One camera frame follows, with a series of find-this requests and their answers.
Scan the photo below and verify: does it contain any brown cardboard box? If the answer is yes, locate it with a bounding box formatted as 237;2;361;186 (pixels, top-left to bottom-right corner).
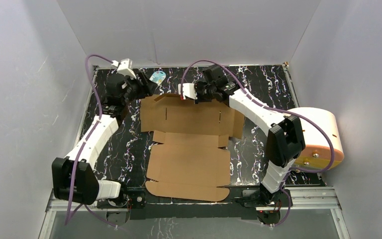
140;94;245;202

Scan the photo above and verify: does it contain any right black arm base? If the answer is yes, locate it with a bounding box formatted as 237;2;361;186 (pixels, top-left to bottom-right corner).
233;185;293;228

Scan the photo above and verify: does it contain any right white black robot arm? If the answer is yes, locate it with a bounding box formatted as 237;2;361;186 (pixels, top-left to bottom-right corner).
194;65;305;206

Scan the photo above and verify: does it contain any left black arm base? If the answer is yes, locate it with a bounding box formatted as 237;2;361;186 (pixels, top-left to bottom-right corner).
96;187;146;226

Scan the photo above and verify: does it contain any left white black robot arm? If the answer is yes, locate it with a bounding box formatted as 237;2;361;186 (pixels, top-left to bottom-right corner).
51;71;166;207

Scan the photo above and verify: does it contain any teal white packaged item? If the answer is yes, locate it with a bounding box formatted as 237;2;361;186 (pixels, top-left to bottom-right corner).
150;71;167;86

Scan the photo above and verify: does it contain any large white tape roll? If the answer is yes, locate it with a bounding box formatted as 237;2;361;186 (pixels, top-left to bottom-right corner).
290;107;344;171

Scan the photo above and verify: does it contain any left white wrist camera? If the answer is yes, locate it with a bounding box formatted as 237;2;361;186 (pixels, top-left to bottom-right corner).
111;58;137;79

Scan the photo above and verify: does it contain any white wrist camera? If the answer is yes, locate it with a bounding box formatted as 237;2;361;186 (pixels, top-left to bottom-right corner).
111;58;137;79
178;83;197;100

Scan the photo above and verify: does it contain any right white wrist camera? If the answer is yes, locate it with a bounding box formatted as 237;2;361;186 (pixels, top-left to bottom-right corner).
178;83;197;100

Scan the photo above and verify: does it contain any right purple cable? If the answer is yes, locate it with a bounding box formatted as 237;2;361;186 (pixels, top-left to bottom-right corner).
180;60;336;227

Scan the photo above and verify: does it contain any aluminium frame rail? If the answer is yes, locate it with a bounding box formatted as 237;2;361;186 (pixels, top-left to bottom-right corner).
39;186;349;239

